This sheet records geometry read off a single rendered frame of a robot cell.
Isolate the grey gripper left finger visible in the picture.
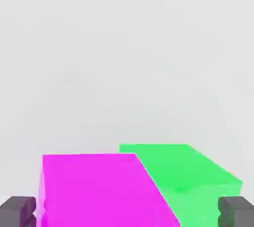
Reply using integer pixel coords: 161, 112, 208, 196
0, 196, 37, 227

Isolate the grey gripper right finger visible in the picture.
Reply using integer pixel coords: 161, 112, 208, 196
217, 196, 254, 227

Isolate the small green cube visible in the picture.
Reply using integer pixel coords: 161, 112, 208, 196
119, 144, 243, 227

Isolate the small magenta cube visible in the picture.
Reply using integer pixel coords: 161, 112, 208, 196
36, 152, 182, 227

